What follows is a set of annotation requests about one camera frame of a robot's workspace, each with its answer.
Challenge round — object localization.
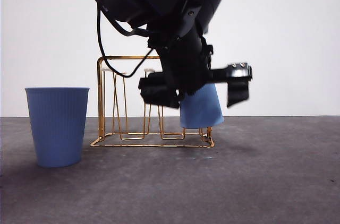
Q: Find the black camera cable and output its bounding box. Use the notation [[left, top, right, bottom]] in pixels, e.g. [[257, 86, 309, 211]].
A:
[[96, 8, 160, 79]]

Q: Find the blue ribbed plastic cup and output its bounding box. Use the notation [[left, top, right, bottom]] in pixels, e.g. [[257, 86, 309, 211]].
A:
[[179, 83, 225, 130], [25, 87, 90, 168]]

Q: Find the gold wire cup rack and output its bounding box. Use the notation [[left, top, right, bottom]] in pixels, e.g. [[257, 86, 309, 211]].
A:
[[90, 55, 215, 149]]

